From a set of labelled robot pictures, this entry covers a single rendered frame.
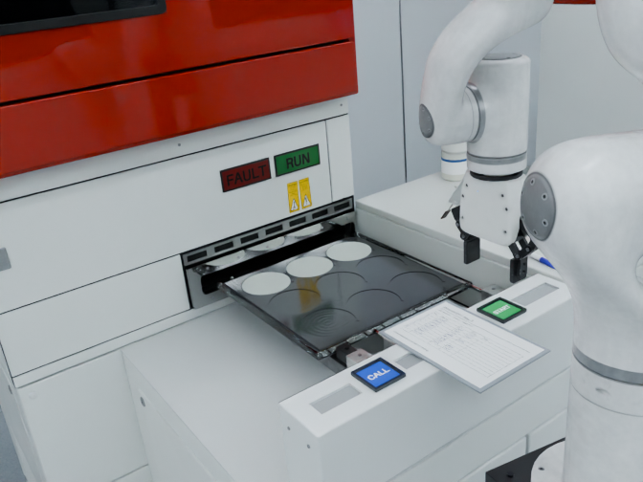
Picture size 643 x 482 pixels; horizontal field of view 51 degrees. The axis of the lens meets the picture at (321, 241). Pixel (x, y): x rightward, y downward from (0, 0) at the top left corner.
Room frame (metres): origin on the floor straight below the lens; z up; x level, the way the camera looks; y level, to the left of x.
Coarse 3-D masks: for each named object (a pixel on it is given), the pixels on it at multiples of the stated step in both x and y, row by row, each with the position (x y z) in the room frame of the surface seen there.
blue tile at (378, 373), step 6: (372, 366) 0.81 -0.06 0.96; (378, 366) 0.81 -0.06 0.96; (384, 366) 0.81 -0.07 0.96; (360, 372) 0.80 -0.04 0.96; (366, 372) 0.80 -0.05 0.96; (372, 372) 0.80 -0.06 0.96; (378, 372) 0.79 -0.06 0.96; (384, 372) 0.79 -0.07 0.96; (390, 372) 0.79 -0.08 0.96; (396, 372) 0.79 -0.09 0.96; (366, 378) 0.78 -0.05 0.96; (372, 378) 0.78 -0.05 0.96; (378, 378) 0.78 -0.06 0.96; (384, 378) 0.78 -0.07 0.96; (390, 378) 0.78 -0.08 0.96; (378, 384) 0.77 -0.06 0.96
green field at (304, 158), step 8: (296, 152) 1.42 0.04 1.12; (304, 152) 1.43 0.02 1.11; (312, 152) 1.44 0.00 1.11; (280, 160) 1.39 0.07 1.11; (288, 160) 1.40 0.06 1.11; (296, 160) 1.41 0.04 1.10; (304, 160) 1.43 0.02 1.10; (312, 160) 1.44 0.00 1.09; (280, 168) 1.39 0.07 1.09; (288, 168) 1.40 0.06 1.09; (296, 168) 1.41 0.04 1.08
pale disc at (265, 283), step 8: (248, 280) 1.25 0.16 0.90; (256, 280) 1.25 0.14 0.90; (264, 280) 1.25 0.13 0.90; (272, 280) 1.24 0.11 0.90; (280, 280) 1.24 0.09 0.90; (288, 280) 1.24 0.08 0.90; (248, 288) 1.22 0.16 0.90; (256, 288) 1.22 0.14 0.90; (264, 288) 1.21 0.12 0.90; (272, 288) 1.21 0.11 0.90; (280, 288) 1.21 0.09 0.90
